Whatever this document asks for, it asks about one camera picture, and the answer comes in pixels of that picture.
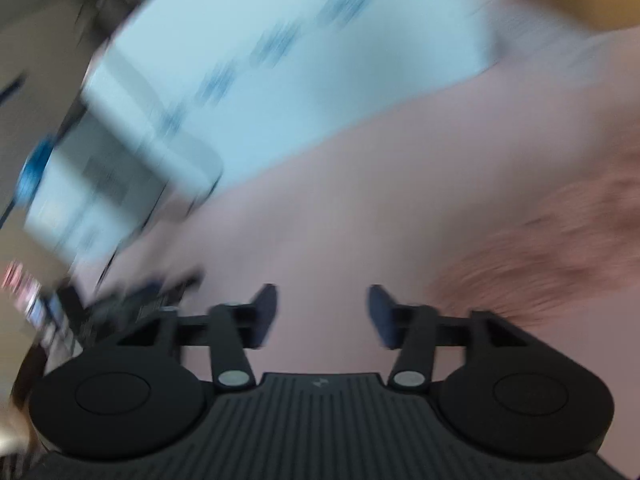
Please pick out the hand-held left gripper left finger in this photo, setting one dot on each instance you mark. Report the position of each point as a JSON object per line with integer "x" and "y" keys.
{"x": 265, "y": 316}

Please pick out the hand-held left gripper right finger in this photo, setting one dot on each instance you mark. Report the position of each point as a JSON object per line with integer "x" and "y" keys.
{"x": 382, "y": 317}

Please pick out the pink knitted sweater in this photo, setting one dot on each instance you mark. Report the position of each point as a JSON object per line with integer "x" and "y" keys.
{"x": 550, "y": 245}

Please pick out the dark brown folded garment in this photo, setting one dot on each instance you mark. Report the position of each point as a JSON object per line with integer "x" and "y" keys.
{"x": 135, "y": 300}

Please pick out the small white box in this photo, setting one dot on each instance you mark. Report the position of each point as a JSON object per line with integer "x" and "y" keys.
{"x": 100, "y": 190}

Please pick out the large white printed box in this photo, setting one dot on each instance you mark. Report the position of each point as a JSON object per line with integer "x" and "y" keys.
{"x": 300, "y": 60}

